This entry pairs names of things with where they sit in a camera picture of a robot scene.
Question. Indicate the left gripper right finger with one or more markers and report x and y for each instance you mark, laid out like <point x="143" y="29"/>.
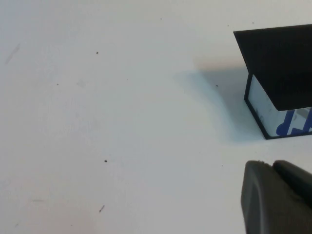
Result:
<point x="297" y="180"/>

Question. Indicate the black printed glasses case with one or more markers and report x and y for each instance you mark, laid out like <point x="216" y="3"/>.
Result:
<point x="268" y="61"/>

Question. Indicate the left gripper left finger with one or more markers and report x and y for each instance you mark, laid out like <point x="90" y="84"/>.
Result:
<point x="263" y="207"/>

